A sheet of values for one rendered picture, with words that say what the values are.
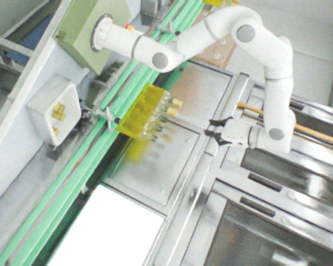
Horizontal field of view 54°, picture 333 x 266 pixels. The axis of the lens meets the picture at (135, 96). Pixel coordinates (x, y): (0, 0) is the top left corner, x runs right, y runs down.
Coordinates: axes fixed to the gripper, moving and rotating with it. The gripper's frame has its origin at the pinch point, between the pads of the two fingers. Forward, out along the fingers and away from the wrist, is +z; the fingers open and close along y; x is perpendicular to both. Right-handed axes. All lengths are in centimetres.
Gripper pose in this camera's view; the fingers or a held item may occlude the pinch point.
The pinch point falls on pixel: (211, 127)
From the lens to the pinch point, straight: 132.1
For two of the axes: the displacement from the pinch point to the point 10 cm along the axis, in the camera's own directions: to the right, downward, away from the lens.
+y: 4.7, -6.9, 5.5
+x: -3.0, -7.1, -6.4
